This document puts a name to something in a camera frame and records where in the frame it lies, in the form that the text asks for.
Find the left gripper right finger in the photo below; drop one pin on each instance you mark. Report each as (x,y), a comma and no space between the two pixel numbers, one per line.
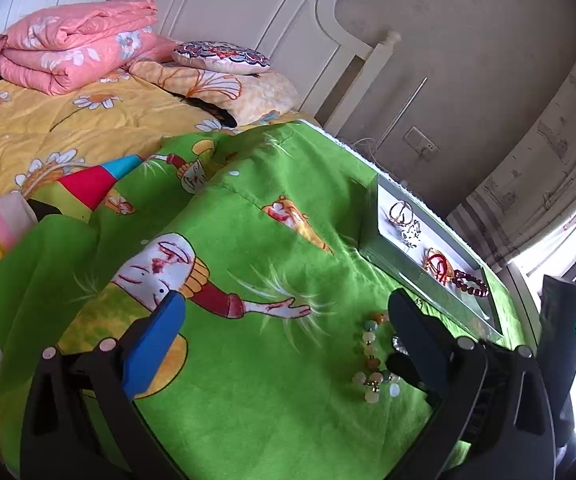
(490,418)

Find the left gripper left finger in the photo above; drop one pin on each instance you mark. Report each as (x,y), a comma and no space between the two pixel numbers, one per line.
(81,421)

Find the silver rhinestone brooch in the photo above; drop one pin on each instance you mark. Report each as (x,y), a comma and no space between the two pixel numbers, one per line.
(410,233)

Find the striped cartoon curtain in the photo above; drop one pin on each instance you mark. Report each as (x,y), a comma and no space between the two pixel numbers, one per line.
(531,192)

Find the grey shallow cardboard tray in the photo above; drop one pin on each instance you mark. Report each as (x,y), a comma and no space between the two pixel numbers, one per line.
(440,271)

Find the green cartoon blanket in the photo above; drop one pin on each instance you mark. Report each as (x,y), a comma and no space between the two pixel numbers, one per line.
(353,438)

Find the yellow floral bedsheet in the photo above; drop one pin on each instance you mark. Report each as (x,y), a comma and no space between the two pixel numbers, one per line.
(68,135)

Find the yellow floral pillow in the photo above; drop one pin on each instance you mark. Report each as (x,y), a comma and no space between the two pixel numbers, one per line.
(245,99)

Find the folded pink floral quilt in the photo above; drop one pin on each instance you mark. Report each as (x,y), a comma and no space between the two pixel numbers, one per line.
(60,49)

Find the white wooden headboard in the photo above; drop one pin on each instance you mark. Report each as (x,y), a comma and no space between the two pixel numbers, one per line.
(330,67)

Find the patterned round cushion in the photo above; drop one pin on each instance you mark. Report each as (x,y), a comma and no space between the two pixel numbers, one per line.
(221,57)

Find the wall power socket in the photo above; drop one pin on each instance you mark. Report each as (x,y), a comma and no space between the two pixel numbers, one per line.
(420,143)

